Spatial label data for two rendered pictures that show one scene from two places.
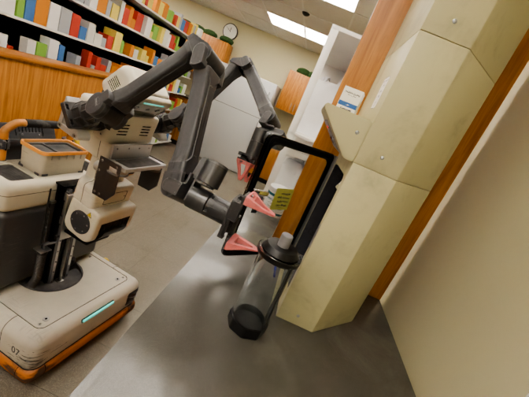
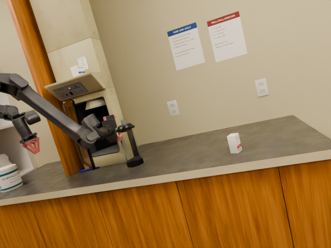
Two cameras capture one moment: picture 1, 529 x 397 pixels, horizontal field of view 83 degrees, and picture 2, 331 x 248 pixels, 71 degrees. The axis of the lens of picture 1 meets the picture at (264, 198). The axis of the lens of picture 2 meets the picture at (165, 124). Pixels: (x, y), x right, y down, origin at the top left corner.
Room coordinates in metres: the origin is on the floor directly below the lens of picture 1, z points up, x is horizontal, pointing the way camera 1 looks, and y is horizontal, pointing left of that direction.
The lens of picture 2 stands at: (0.09, 1.14, 1.32)
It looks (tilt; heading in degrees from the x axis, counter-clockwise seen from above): 8 degrees down; 284
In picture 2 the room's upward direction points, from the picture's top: 15 degrees counter-clockwise
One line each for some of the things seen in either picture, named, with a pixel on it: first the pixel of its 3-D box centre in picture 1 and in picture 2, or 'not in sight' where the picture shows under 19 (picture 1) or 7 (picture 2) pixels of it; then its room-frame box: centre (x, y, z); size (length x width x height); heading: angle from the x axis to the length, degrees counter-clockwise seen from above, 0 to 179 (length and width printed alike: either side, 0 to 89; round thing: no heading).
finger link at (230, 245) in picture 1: (242, 236); (116, 134); (0.65, 0.01, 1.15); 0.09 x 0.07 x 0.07; 84
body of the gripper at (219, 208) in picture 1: (221, 211); (107, 130); (0.66, 0.08, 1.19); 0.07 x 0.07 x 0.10; 84
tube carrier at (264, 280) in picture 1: (263, 287); (130, 144); (0.64, -0.08, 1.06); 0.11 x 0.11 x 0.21
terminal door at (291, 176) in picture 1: (279, 202); (78, 134); (0.92, -0.05, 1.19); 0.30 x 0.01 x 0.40; 134
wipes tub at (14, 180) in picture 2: not in sight; (8, 177); (1.53, -0.06, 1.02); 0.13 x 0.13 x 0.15
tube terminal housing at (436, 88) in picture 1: (371, 198); (98, 105); (0.87, -0.29, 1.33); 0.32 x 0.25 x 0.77; 177
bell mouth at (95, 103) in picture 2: not in sight; (97, 102); (0.85, -0.26, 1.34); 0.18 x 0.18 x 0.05
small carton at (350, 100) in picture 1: (349, 102); (78, 71); (0.83, -0.11, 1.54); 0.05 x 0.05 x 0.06; 76
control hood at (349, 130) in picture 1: (334, 130); (75, 87); (0.88, -0.11, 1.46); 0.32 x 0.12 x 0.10; 177
